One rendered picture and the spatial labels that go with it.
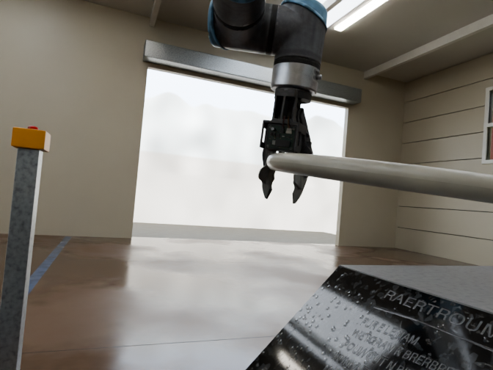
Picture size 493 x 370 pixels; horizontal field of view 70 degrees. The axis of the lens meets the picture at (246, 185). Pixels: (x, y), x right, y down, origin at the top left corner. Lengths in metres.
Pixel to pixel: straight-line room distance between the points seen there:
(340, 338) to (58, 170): 6.46
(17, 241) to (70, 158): 5.00
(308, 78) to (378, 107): 8.38
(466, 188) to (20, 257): 1.61
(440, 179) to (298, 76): 0.35
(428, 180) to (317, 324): 0.19
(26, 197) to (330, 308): 1.49
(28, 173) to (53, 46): 5.47
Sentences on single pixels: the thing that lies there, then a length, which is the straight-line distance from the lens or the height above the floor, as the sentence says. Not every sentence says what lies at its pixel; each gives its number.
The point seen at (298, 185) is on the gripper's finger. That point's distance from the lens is 0.69.
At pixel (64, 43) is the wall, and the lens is 7.09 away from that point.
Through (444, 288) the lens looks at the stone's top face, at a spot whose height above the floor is 0.80.
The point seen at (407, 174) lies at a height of 0.91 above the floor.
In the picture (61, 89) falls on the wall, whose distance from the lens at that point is 6.87.
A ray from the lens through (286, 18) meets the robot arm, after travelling 0.71.
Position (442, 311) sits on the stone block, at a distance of 0.32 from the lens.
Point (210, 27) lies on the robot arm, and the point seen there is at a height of 1.17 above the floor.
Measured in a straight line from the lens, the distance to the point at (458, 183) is 0.43.
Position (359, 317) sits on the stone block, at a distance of 0.35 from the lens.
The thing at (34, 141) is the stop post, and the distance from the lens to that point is 1.70.
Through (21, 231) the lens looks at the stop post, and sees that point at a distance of 1.73.
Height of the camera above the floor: 0.87
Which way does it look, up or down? 2 degrees up
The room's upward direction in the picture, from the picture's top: 5 degrees clockwise
